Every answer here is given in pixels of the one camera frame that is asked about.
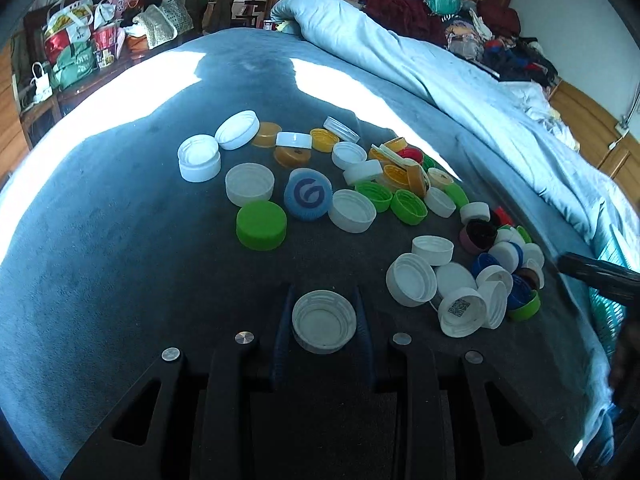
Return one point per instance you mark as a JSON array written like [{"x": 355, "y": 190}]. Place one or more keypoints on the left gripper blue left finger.
[{"x": 282, "y": 340}]

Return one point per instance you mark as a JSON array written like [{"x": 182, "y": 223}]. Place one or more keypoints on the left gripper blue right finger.
[{"x": 364, "y": 347}]

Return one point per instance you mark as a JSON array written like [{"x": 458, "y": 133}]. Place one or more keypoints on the white cap ribbed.
[{"x": 323, "y": 321}]

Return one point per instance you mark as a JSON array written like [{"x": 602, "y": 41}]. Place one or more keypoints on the white large open cap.
[{"x": 411, "y": 280}]

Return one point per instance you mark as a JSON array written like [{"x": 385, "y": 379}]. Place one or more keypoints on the white cap QR code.
[{"x": 462, "y": 312}]

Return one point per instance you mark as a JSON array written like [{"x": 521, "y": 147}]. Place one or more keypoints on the bright green closed cap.
[{"x": 261, "y": 225}]

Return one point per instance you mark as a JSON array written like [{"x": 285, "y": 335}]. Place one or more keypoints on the white open cap middle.
[{"x": 351, "y": 211}]

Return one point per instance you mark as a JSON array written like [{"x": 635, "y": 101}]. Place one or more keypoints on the green open cap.
[
  {"x": 408, "y": 207},
  {"x": 379, "y": 195}
]

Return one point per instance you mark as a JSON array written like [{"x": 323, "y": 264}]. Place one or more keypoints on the wooden headboard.
[{"x": 601, "y": 145}]

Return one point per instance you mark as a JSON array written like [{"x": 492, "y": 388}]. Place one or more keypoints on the blue cap letter G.
[{"x": 308, "y": 194}]

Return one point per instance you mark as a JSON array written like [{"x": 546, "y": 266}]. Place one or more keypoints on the black maroon cap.
[{"x": 477, "y": 236}]

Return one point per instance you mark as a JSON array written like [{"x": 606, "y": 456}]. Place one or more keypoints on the white open cap left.
[{"x": 248, "y": 183}]

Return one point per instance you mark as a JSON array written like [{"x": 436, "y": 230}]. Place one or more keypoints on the light blue duvet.
[{"x": 588, "y": 200}]

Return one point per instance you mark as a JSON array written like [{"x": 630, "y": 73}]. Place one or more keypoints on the white stacked cap left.
[{"x": 199, "y": 159}]

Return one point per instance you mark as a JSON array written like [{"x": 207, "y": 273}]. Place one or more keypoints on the white tilted cap top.
[{"x": 237, "y": 130}]

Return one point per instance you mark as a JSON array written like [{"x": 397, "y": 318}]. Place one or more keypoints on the dark red blanket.
[{"x": 408, "y": 18}]

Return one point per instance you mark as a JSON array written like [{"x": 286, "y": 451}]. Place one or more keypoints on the wooden drawer dresser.
[{"x": 14, "y": 146}]

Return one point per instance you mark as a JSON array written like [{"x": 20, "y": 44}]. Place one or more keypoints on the pile of bags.
[{"x": 67, "y": 40}]

